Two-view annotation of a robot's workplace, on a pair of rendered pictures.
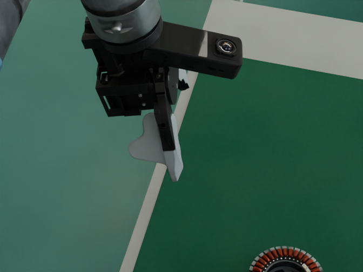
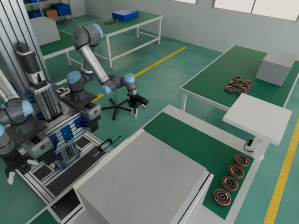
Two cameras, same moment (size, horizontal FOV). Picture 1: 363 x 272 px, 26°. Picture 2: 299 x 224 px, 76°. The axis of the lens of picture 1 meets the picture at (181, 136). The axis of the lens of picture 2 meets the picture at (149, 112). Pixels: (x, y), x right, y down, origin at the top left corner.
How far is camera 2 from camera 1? 0.77 m
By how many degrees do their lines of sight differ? 20
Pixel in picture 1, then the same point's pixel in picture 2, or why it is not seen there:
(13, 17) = (115, 86)
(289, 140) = (167, 128)
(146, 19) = (134, 92)
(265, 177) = (159, 132)
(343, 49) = (186, 118)
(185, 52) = (139, 99)
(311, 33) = (182, 114)
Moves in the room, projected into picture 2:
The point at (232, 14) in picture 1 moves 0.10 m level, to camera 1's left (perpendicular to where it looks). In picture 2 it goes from (170, 107) to (161, 105)
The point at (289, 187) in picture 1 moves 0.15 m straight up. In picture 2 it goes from (163, 134) to (163, 122)
